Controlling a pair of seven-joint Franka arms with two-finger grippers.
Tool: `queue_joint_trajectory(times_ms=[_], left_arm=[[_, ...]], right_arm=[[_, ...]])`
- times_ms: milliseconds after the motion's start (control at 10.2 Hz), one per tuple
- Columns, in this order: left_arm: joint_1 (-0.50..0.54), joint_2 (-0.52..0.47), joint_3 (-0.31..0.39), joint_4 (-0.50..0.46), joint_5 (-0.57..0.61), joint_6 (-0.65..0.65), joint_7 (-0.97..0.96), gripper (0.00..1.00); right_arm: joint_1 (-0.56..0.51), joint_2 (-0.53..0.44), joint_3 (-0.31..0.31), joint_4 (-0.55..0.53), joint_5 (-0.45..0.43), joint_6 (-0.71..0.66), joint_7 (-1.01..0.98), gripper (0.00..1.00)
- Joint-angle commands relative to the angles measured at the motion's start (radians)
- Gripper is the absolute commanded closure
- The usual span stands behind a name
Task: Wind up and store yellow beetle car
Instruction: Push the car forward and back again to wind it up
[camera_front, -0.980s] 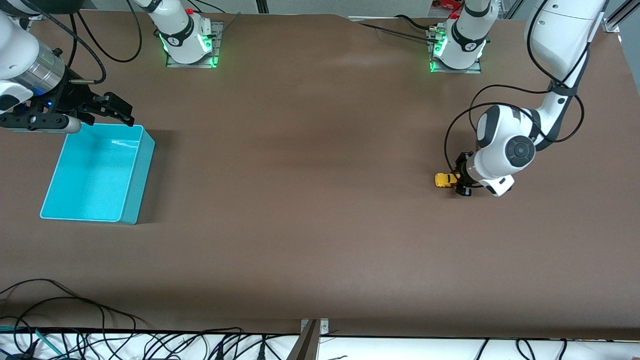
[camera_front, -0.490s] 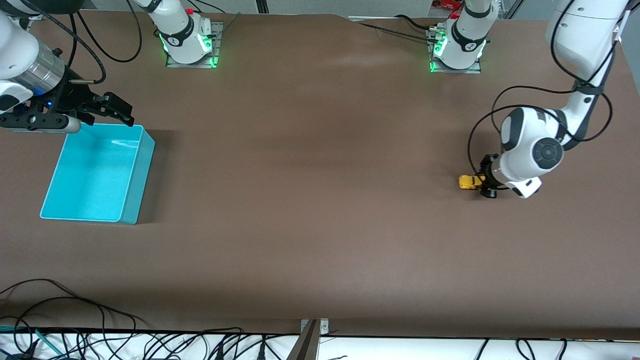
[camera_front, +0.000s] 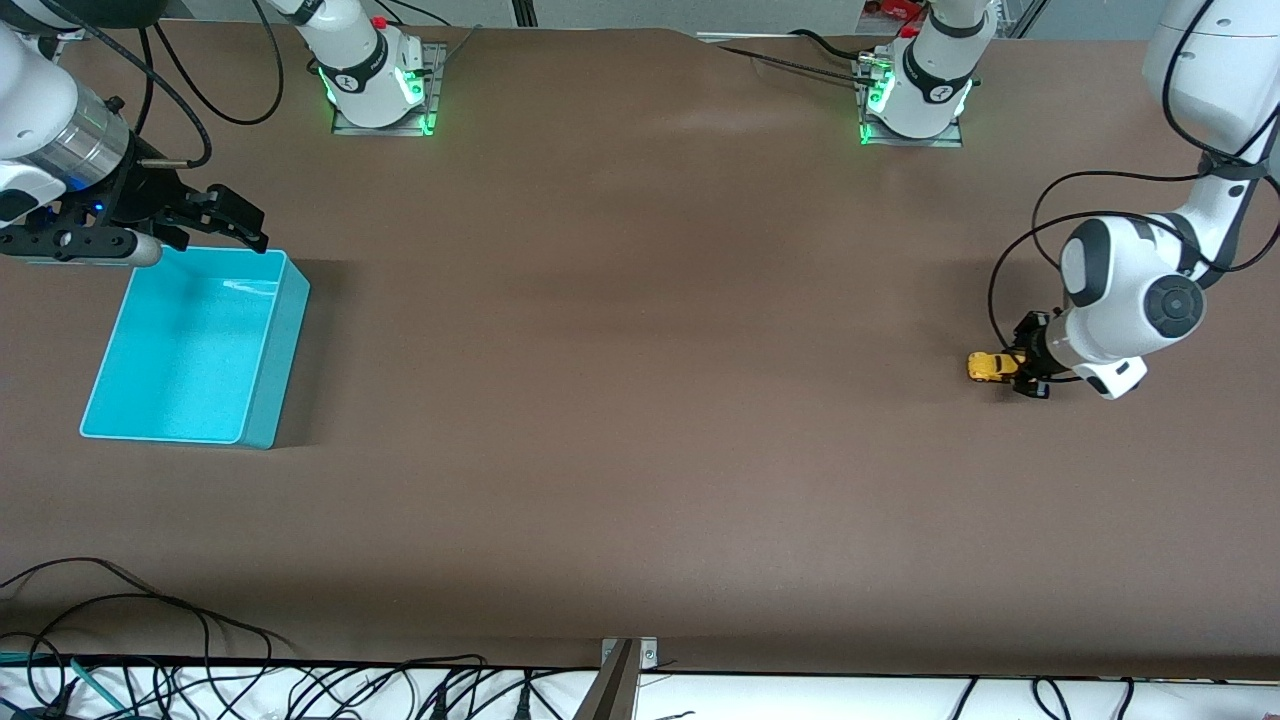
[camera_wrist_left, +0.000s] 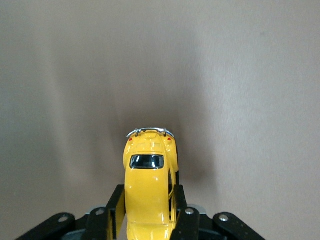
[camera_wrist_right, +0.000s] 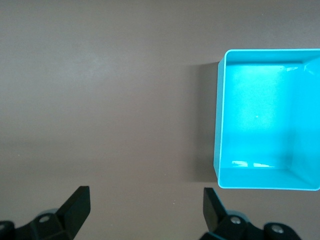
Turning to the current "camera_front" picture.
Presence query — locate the thin black looping floor cable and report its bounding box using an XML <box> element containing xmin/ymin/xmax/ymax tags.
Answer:
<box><xmin>0</xmin><ymin>557</ymin><xmax>296</xmax><ymax>666</ymax></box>

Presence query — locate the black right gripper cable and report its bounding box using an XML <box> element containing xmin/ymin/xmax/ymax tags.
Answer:
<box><xmin>40</xmin><ymin>15</ymin><xmax>213</xmax><ymax>169</ymax></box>

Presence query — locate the dark metal strut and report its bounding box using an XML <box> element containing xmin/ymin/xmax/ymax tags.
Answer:
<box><xmin>576</xmin><ymin>640</ymin><xmax>641</xmax><ymax>720</ymax></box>

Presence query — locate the teal floor cable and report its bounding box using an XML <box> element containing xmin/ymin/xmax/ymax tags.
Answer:
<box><xmin>0</xmin><ymin>650</ymin><xmax>133</xmax><ymax>713</ymax></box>

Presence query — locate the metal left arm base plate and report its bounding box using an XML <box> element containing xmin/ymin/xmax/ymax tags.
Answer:
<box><xmin>855</xmin><ymin>55</ymin><xmax>967</xmax><ymax>149</ymax></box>

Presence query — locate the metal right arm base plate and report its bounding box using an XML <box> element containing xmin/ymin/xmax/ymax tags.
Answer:
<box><xmin>332</xmin><ymin>42</ymin><xmax>447</xmax><ymax>138</ymax></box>

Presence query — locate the short black base cable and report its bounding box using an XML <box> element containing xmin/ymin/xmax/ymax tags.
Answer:
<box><xmin>790</xmin><ymin>28</ymin><xmax>881</xmax><ymax>63</ymax></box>

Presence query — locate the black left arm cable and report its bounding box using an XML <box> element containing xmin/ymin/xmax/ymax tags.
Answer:
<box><xmin>988</xmin><ymin>0</ymin><xmax>1280</xmax><ymax>386</ymax></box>

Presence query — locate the small metal table bracket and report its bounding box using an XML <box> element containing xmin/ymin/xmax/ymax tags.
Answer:
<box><xmin>600</xmin><ymin>637</ymin><xmax>660</xmax><ymax>673</ymax></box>

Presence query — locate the long black base cable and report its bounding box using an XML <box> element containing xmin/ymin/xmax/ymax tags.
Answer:
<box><xmin>715</xmin><ymin>44</ymin><xmax>871</xmax><ymax>89</ymax></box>

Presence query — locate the teal plastic bin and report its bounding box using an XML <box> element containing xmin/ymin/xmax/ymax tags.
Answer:
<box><xmin>79</xmin><ymin>247</ymin><xmax>311</xmax><ymax>450</ymax></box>

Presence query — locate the black looping right arm cable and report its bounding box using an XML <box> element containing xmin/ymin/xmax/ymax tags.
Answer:
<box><xmin>150</xmin><ymin>0</ymin><xmax>285</xmax><ymax>127</ymax></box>

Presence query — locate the yellow beetle toy car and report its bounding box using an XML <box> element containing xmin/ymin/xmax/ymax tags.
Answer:
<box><xmin>967</xmin><ymin>350</ymin><xmax>1023</xmax><ymax>384</ymax></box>

